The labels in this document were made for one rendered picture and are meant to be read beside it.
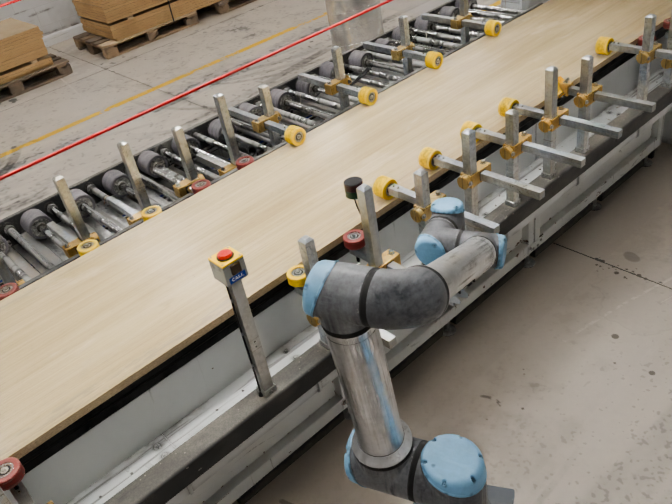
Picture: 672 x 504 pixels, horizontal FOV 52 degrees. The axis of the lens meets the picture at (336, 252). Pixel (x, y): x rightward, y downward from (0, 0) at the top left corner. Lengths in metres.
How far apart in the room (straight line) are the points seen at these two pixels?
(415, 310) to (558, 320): 2.08
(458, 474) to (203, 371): 0.94
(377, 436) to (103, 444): 0.90
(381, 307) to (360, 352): 0.17
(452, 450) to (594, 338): 1.64
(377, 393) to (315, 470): 1.35
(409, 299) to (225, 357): 1.12
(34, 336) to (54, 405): 0.36
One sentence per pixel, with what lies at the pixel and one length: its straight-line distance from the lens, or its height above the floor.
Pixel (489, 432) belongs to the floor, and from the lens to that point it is 2.86.
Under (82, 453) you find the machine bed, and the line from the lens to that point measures 2.17.
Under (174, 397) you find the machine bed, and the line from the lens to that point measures 2.23.
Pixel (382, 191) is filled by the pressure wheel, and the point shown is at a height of 0.95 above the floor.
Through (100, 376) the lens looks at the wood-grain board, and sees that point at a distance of 2.13.
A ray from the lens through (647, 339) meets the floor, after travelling 3.28.
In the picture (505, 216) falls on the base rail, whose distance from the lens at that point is 2.73.
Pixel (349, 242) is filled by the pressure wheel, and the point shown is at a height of 0.91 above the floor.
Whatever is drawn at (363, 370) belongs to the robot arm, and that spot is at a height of 1.21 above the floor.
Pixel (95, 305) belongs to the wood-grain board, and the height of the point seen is 0.90.
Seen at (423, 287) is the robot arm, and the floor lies 1.42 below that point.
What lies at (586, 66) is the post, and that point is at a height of 1.09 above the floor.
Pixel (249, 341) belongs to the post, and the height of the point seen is 0.93.
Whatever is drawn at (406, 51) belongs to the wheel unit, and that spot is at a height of 0.96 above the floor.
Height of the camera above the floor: 2.23
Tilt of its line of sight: 35 degrees down
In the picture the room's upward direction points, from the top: 11 degrees counter-clockwise
